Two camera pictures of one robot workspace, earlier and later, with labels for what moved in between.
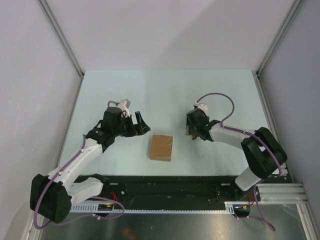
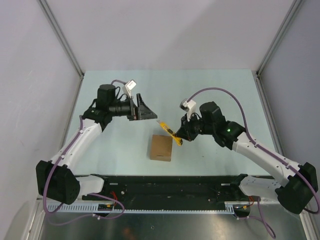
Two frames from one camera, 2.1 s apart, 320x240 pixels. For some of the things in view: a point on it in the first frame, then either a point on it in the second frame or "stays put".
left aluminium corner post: x=62 y=37 stays put
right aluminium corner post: x=296 y=5 stays put
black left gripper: x=135 y=129 to x=141 y=111
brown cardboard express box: x=161 y=148 stays put
